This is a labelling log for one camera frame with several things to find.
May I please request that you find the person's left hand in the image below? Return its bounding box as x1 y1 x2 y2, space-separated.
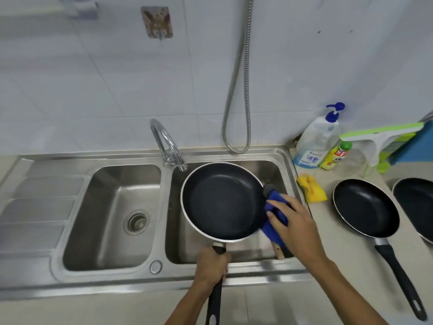
193 246 232 293

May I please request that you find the person's right hand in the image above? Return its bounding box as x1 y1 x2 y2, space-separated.
266 194 329 271

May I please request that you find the blue microfibre cloth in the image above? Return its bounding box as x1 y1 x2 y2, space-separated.
260 183 295 253

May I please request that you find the yellow sponge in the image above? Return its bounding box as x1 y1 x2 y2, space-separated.
296 174 328 204

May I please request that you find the large black frying pan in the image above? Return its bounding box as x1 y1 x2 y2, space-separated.
180 161 270 325

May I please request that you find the small black frying pan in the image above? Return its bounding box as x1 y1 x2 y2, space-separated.
332 179 428 322

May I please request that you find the medium black frying pan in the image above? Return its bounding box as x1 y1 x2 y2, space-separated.
392 177 433 245

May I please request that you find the person's right forearm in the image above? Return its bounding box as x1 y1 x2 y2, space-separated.
309 259 390 325

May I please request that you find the person's left forearm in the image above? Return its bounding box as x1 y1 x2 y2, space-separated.
164 282 217 325

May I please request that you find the small yellow bottle green cap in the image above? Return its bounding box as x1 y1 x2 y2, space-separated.
319 141 353 172

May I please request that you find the metal sink strainer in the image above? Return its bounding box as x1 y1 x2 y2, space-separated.
123 209 151 236

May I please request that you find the clear glass cup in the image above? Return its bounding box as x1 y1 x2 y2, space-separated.
333 148 368 178

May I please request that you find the clear pump soap bottle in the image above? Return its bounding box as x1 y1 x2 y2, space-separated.
293 102 345 169

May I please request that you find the stainless steel double sink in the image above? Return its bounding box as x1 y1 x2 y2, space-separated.
0 148 317 302

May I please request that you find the green knife block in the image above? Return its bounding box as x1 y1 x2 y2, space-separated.
376 133 415 174

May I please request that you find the green white squeegee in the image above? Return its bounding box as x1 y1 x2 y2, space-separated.
340 122 424 175

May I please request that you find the chrome faucet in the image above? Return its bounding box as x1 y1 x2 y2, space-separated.
149 118 189 172

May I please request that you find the blue cutting board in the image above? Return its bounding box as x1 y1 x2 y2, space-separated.
389 121 433 165

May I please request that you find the metal shower hose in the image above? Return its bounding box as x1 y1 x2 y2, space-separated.
222 0 255 154

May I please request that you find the brown adhesive wall hook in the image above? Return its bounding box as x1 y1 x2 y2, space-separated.
140 5 174 41

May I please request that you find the white wall shelf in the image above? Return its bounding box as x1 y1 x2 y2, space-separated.
44 0 99 21

